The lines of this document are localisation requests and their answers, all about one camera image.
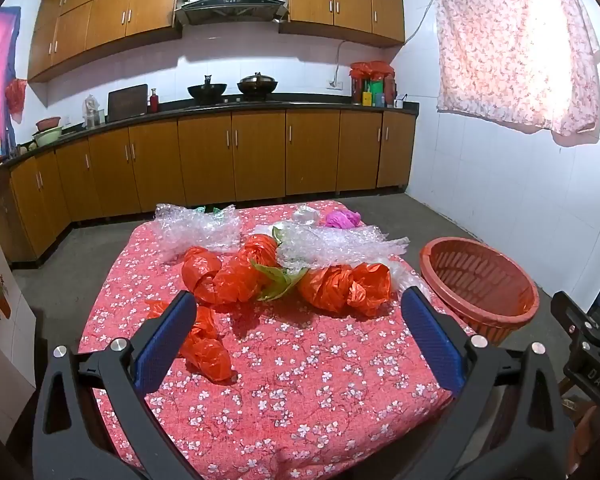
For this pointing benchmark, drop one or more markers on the white wall outlet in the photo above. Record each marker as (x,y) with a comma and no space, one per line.
(335,84)

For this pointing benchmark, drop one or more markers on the green box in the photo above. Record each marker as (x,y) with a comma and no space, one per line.
(377,92)

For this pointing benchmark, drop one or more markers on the white mug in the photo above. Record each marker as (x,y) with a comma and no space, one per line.
(399,103)

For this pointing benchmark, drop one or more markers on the wooden kitchen cabinets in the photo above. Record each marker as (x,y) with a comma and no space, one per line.
(260,155)
(110,15)

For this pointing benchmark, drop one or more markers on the clear bubble wrap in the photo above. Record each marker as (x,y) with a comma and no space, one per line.
(195,230)
(340,247)

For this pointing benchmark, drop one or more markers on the clear plastic sheet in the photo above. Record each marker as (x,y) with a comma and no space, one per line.
(407,280)

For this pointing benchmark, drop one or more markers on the red wrapped jars on counter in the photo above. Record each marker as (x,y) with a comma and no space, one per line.
(372,70)

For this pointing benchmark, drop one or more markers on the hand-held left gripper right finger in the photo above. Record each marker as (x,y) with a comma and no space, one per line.
(432,340)

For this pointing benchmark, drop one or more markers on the black wok with lid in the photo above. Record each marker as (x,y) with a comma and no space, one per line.
(257,86)

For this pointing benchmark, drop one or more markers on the pink basin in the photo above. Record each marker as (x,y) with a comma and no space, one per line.
(48,123)

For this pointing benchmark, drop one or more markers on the wooden upper kitchen cabinets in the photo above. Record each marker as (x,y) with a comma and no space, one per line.
(110,15)

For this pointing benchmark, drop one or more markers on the teal plastic wrapper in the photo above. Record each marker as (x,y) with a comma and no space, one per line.
(202,209)

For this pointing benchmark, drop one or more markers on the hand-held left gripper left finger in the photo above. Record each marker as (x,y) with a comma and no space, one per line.
(165,340)

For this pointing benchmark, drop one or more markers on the pink floral curtain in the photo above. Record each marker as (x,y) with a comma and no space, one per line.
(515,45)

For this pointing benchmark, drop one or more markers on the green plastic bag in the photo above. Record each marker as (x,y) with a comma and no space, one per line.
(277,280)

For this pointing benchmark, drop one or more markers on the glass jar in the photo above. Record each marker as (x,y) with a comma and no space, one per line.
(92,112)

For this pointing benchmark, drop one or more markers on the red floral tablecloth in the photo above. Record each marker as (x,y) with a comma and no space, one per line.
(305,385)

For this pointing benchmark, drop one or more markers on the red plastic bag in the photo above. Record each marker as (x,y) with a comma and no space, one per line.
(325,287)
(207,350)
(372,285)
(247,270)
(200,270)
(16,100)

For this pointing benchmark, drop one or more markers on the white plastic bag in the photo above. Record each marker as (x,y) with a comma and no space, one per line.
(307,215)

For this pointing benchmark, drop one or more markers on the red hanging plastic bag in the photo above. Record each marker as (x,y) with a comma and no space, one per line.
(16,100)

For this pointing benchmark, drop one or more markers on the pink plastic bag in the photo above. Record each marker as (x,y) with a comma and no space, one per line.
(340,219)

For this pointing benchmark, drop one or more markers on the red bottle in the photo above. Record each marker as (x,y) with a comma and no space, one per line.
(153,102)

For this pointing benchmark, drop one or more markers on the orange plastic basket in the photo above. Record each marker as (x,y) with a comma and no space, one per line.
(485,295)

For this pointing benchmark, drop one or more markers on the wooden lower kitchen cabinets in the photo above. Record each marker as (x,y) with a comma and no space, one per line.
(260,155)

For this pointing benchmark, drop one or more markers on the black kitchen countertop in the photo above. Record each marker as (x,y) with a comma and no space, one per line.
(305,105)

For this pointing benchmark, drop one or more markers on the dark cutting board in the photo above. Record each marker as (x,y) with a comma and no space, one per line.
(127,102)

